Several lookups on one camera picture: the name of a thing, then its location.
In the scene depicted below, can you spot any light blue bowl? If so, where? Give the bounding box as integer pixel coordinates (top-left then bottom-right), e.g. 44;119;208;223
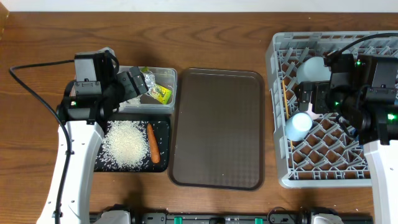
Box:
296;57;331;83

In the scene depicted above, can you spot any foil snack wrapper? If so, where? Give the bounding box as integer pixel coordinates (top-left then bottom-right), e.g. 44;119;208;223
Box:
141;67;172;105

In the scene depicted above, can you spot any pink cup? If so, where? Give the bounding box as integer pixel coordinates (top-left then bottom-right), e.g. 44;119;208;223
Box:
306;103;322;120

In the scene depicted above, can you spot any light blue cup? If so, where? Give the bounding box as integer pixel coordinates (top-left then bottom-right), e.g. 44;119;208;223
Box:
285;113;313;141

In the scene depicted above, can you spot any white cooked rice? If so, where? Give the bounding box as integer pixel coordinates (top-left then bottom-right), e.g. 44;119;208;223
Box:
96;121;149;172

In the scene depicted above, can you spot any orange carrot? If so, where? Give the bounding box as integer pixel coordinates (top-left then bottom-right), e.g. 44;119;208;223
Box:
147;123;160;164

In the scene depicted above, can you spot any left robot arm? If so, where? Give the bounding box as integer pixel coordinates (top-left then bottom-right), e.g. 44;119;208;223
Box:
37;47;149;223

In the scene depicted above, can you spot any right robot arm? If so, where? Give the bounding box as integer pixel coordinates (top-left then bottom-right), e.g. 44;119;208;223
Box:
295;52;397;223

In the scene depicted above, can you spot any grey dishwasher rack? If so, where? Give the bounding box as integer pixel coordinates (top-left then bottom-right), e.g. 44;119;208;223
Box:
265;30;398;189

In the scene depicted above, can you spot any clear plastic bin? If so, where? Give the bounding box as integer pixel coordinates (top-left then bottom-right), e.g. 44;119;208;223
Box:
119;67;178;114

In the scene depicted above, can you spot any wooden chopstick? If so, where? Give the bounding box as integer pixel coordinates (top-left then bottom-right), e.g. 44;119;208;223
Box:
282;80;294;151

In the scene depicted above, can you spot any black plastic tray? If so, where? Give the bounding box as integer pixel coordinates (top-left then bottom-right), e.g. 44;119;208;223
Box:
94;113;170;172

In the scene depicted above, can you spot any brown serving tray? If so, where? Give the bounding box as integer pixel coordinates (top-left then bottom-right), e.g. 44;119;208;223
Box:
169;68;266;191

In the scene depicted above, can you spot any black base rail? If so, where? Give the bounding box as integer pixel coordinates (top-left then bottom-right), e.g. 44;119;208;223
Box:
89;204;374;224

